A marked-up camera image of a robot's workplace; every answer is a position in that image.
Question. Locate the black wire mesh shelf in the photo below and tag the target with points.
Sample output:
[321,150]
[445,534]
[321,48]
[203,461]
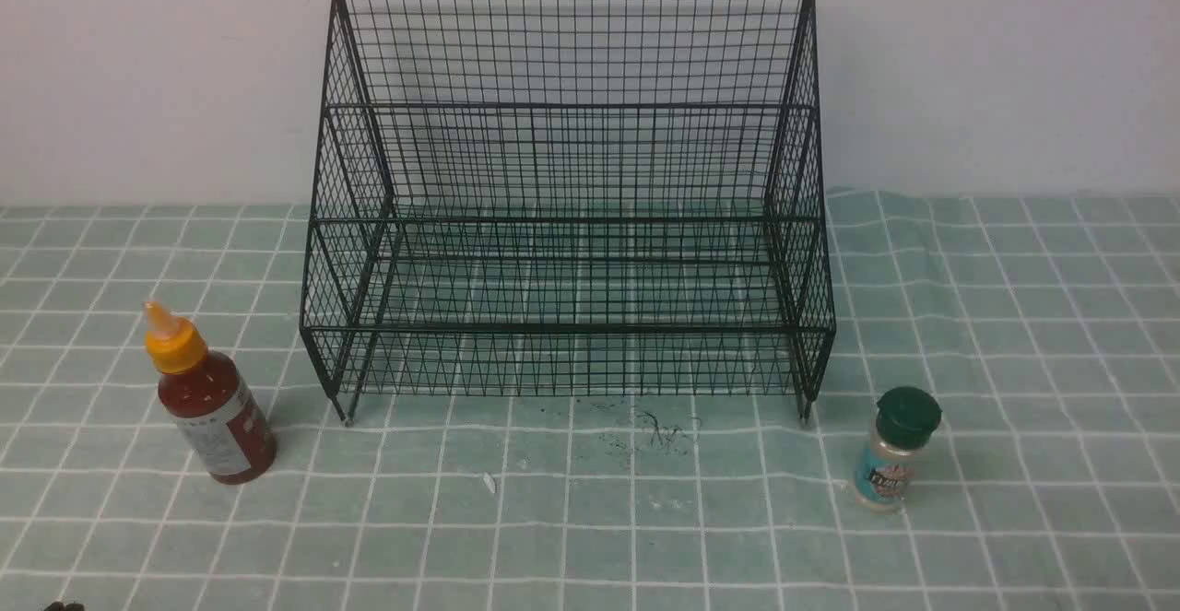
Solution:
[551,198]

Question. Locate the green checkered tablecloth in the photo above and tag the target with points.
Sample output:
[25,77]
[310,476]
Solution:
[1046,329]

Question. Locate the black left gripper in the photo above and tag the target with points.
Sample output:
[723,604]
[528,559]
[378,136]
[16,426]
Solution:
[59,605]

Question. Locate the red sauce bottle yellow cap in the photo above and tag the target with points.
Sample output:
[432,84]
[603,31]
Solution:
[208,400]

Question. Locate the seasoning jar green lid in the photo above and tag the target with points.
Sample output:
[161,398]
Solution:
[905,421]

